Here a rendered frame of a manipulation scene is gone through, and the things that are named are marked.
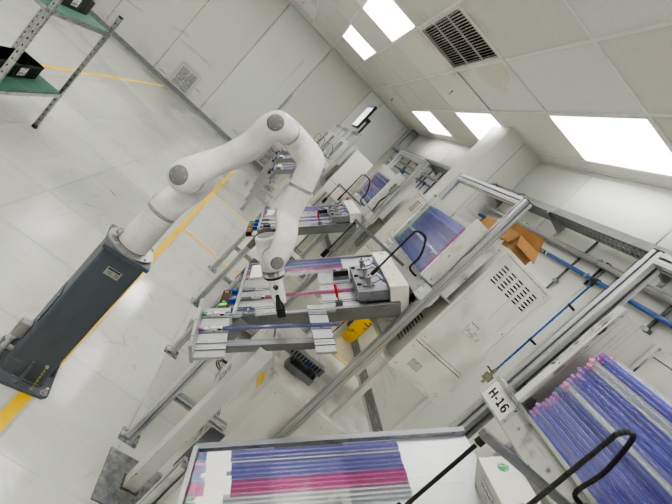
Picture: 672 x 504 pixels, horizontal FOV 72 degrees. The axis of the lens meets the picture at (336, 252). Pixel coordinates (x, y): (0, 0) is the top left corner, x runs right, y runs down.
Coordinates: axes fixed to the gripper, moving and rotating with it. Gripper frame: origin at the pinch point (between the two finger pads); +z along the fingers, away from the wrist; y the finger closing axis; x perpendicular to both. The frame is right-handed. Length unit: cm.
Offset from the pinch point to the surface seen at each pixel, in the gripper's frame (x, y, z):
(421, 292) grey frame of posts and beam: -58, 5, 6
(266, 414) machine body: 16, 10, 55
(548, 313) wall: -188, 117, 105
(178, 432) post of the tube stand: 46, -14, 35
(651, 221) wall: -263, 117, 46
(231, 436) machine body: 33, 10, 63
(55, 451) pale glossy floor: 91, -12, 34
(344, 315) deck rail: -25.3, 10.6, 13.1
